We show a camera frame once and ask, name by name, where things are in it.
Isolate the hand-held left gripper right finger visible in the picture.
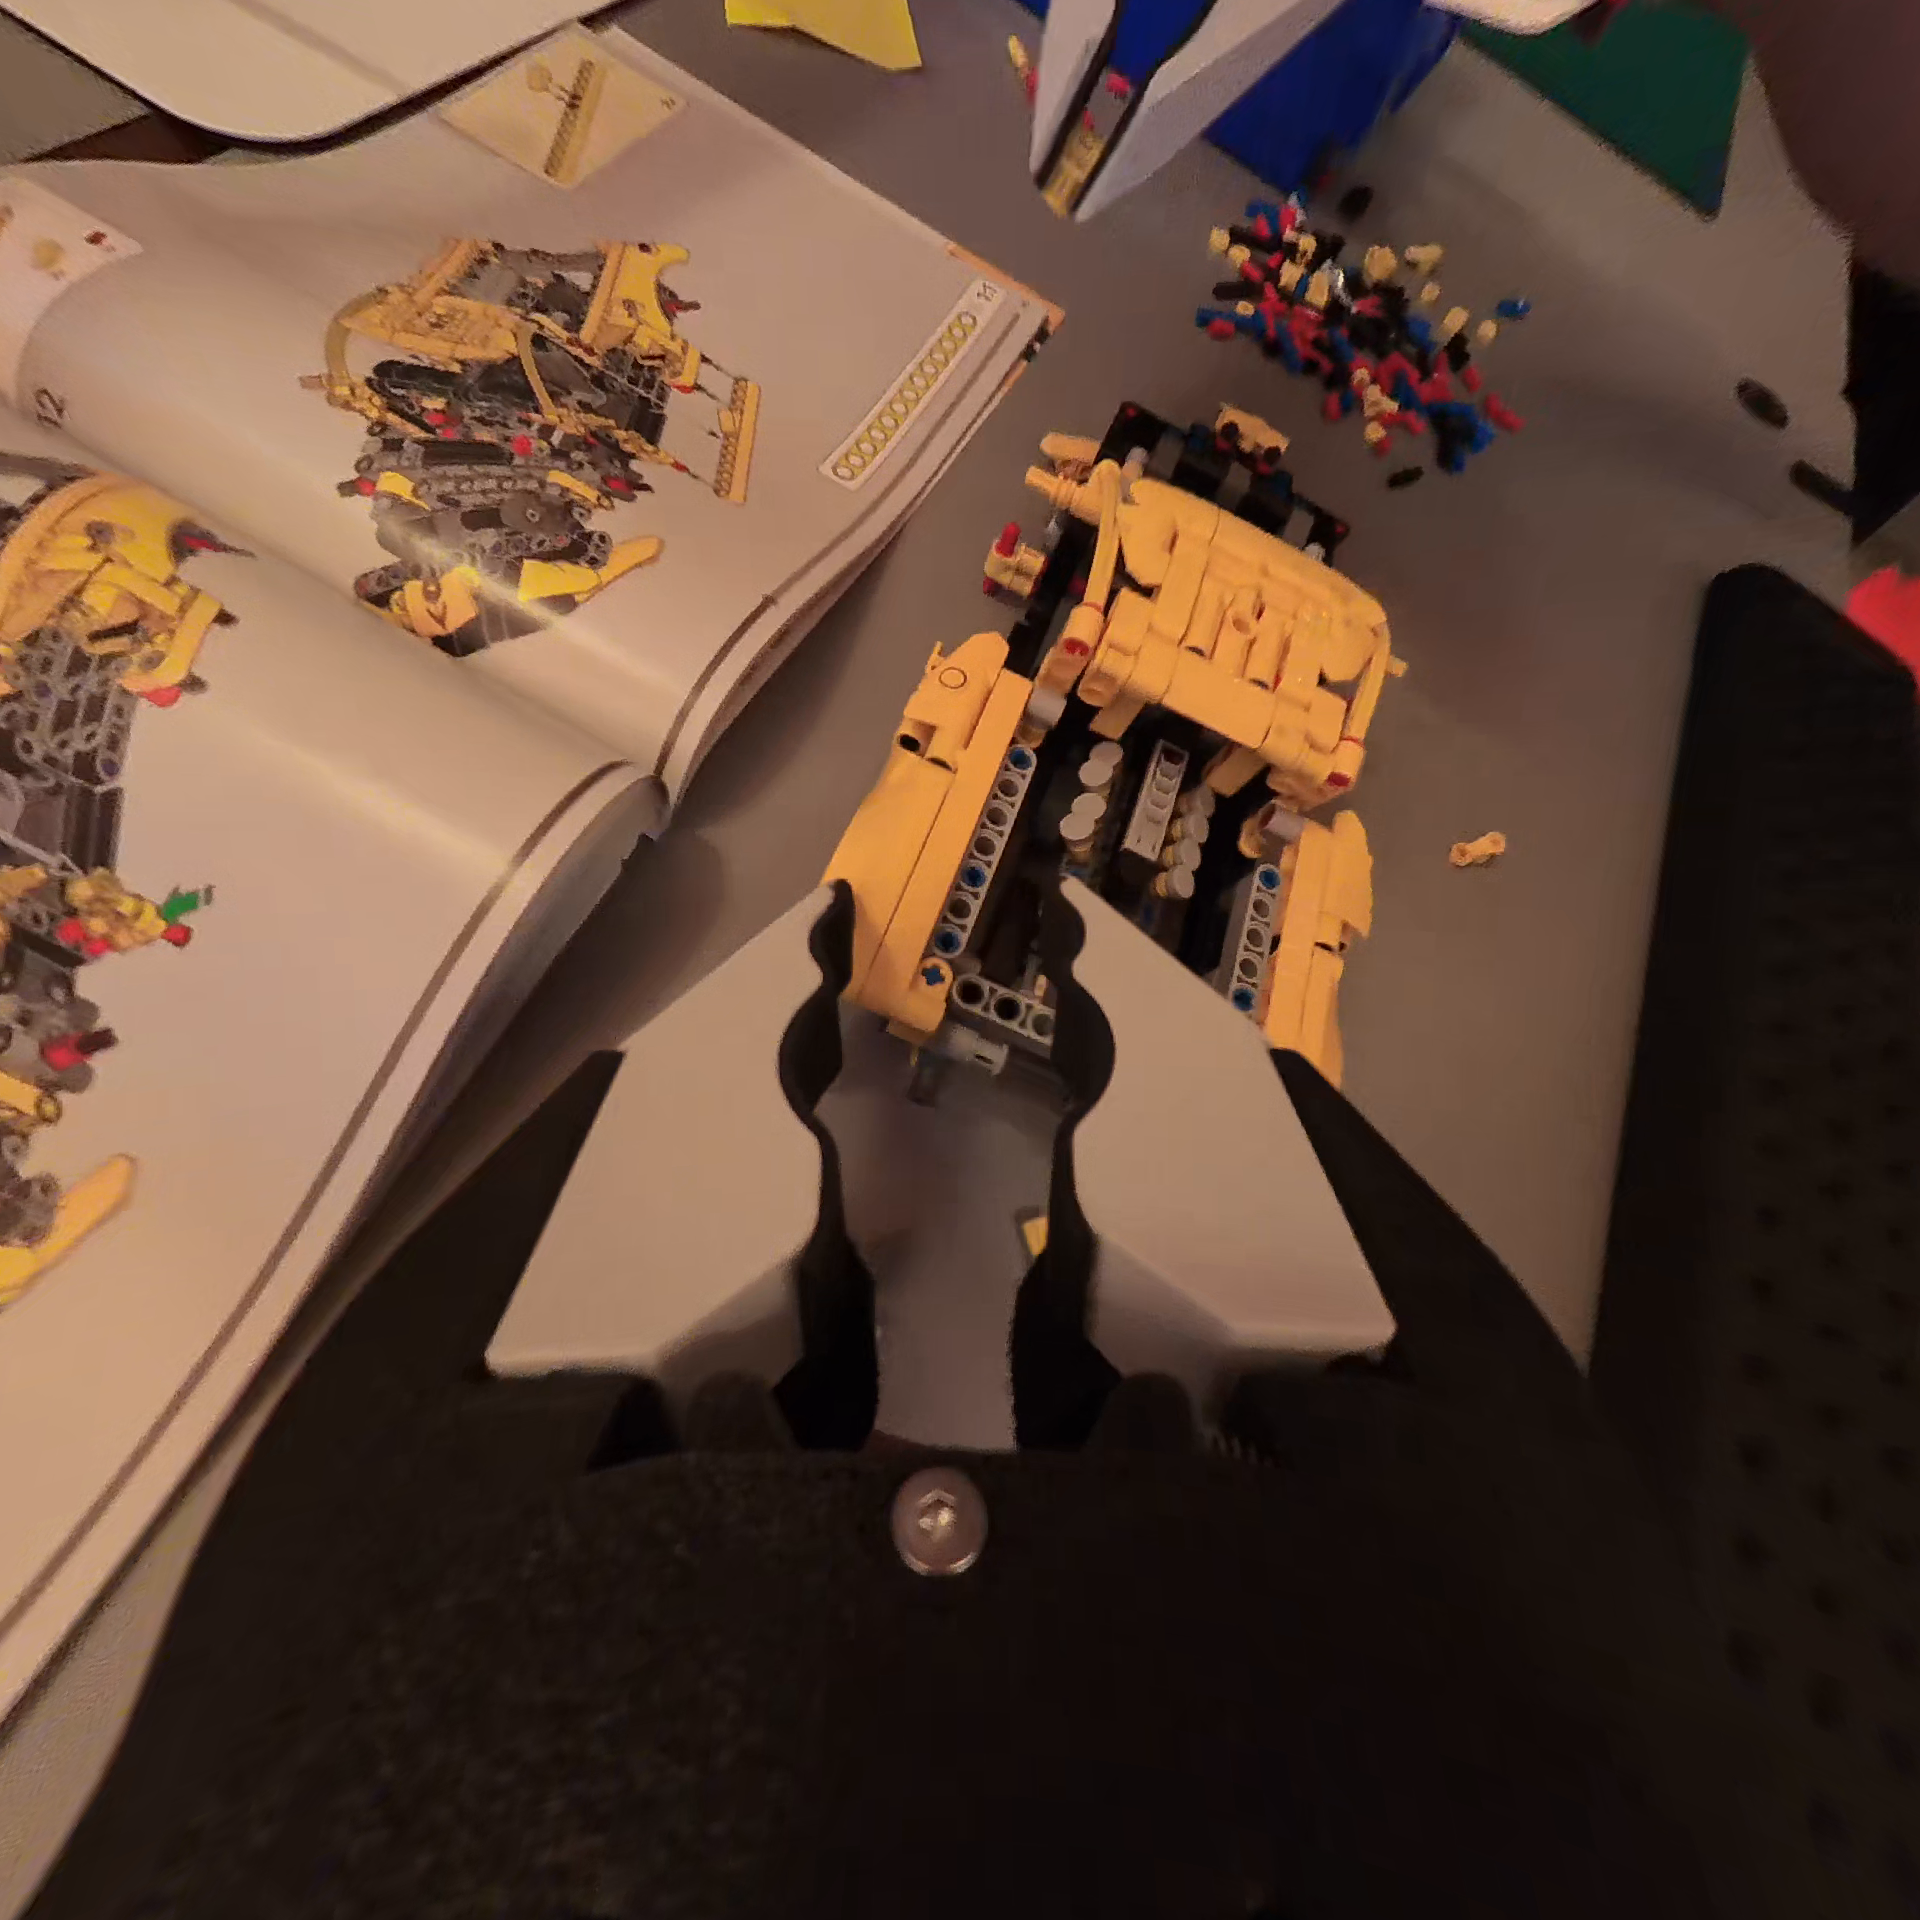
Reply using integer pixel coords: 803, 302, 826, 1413
1013, 872, 1401, 1382

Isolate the yellow paper scrap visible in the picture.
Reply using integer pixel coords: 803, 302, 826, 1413
724, 0, 923, 73

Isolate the black dimpled chair armrest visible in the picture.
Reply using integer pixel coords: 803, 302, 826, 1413
1590, 561, 1920, 1920

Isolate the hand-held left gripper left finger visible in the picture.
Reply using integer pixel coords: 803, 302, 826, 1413
484, 877, 880, 1377

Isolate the white wooden book stand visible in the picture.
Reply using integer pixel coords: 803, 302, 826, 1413
0, 0, 617, 147

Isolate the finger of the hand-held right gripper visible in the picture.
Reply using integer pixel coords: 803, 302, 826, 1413
1028, 0, 1128, 195
1069, 0, 1346, 224

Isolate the small green box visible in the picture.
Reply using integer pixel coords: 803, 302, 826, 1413
1462, 0, 1754, 221

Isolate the blue plastic bin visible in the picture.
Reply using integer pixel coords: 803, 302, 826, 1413
1019, 0, 1465, 179

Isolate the pile of mixed brick pins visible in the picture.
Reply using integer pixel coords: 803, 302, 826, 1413
1196, 182, 1536, 488

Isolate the bright red plastic object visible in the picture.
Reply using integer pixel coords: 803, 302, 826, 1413
1845, 566, 1920, 680

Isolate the instruction booklet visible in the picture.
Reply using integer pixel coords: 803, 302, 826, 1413
0, 22, 1068, 1718

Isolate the grey desk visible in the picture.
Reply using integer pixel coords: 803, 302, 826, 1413
0, 0, 1920, 1727

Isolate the yellow black brick car model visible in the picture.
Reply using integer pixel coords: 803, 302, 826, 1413
822, 401, 1413, 1103

